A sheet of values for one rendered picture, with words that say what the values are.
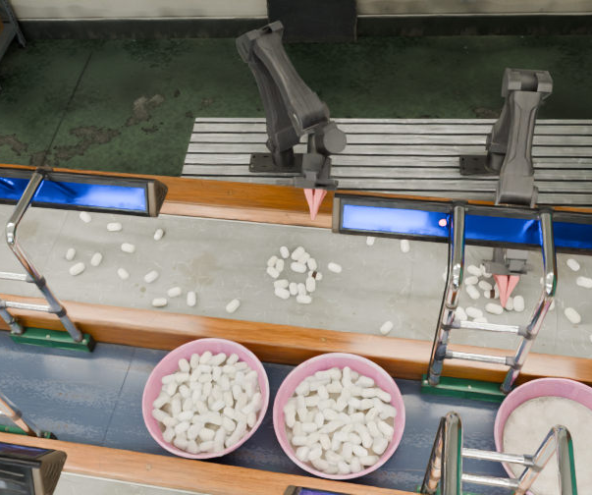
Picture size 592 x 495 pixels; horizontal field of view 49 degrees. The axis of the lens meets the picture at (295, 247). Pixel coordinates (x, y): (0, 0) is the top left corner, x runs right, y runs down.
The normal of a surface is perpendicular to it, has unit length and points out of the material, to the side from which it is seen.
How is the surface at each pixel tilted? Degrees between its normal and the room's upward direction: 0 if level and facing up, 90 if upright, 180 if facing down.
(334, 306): 0
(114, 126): 0
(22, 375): 0
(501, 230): 58
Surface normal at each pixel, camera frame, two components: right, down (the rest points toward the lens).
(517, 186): -0.18, 0.07
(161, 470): -0.07, -0.60
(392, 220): -0.18, 0.35
